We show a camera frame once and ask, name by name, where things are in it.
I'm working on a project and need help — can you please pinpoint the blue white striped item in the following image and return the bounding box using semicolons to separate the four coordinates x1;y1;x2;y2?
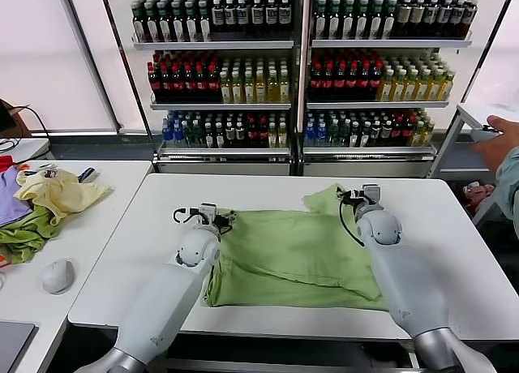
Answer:
76;167;99;184

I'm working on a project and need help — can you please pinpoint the gray handheld controller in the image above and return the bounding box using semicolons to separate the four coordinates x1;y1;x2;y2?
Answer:
470;124;504;144

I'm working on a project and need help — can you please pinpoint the silver window sill rail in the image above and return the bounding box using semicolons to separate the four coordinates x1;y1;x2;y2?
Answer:
31;127;151;137

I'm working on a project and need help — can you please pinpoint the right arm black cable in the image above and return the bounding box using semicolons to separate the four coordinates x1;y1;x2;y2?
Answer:
339;196;368;248

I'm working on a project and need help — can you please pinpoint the dark bottle white label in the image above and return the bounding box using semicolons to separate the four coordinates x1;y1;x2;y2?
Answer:
225;0;238;41
251;0;266;41
264;0;280;41
278;0;293;41
212;0;226;41
236;0;250;41

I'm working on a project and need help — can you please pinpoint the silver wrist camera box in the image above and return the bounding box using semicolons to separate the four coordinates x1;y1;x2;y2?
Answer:
197;203;219;225
362;183;383;207

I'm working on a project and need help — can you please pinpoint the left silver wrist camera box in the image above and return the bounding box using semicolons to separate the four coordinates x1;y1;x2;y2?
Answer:
197;203;219;225

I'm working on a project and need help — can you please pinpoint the red-capped cola bottle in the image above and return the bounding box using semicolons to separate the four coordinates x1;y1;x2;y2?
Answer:
184;62;198;104
310;62;324;102
160;62;174;104
208;62;221;104
322;62;336;102
370;62;384;102
358;62;371;102
172;62;186;104
148;62;161;104
334;62;348;102
196;62;209;104
346;62;360;102

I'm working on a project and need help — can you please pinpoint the cardboard box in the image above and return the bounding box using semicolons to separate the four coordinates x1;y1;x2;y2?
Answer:
0;98;32;139

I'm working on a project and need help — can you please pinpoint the pink plush toy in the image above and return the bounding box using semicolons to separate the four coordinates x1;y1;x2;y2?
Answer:
463;181;496;210

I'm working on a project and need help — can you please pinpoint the light green t-shirt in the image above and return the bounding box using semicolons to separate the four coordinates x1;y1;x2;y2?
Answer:
202;182;390;311

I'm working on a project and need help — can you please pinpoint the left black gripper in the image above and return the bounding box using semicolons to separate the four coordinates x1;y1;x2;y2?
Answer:
213;210;238;234

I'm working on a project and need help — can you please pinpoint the crumpled olive green garment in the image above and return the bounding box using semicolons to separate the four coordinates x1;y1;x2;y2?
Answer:
0;205;62;266

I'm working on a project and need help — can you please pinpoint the purple garment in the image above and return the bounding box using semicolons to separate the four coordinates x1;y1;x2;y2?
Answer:
0;165;36;229

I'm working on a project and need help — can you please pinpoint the pale yellow shirt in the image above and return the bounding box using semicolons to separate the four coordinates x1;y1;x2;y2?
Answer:
15;169;115;227

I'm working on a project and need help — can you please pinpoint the gray window frame bar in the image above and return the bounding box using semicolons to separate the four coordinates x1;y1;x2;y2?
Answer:
54;0;123;132

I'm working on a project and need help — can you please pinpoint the person's hand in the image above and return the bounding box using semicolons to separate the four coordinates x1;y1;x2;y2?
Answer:
473;115;519;172

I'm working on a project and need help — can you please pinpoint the white side table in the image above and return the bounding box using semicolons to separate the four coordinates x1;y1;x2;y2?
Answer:
427;103;519;228

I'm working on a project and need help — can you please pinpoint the gray laptop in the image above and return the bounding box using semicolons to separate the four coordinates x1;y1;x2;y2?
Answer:
0;320;38;373

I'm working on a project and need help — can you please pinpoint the thin black cable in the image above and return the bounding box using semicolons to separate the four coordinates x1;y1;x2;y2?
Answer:
15;105;53;142

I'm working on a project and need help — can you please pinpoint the black slanted pole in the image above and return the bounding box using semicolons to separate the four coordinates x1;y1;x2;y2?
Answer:
98;0;159;165

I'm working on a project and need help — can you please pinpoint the white computer mouse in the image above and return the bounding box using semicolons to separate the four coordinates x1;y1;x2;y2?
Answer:
41;258;78;296

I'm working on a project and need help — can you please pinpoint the black beverage shelf unit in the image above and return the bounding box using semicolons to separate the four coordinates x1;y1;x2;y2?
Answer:
299;0;475;179
130;0;304;178

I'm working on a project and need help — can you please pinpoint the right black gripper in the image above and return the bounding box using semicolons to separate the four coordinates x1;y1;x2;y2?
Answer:
341;189;366;214

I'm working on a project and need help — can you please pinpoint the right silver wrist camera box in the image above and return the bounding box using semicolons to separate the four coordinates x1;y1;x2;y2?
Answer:
362;183;383;207

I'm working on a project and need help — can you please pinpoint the dark bottle gray label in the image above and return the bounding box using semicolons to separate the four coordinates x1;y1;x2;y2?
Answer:
450;0;465;41
463;0;478;40
437;0;452;41
396;0;410;41
422;0;438;41
410;0;424;41

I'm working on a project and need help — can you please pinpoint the green-capped white-label bottle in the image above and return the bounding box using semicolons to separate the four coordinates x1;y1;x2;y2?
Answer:
145;3;160;44
198;0;213;43
355;0;370;41
369;0;384;41
133;4;148;44
185;1;199;44
171;2;187;44
383;0;397;41
158;2;173;44
341;0;356;41
315;0;328;41
328;0;342;41

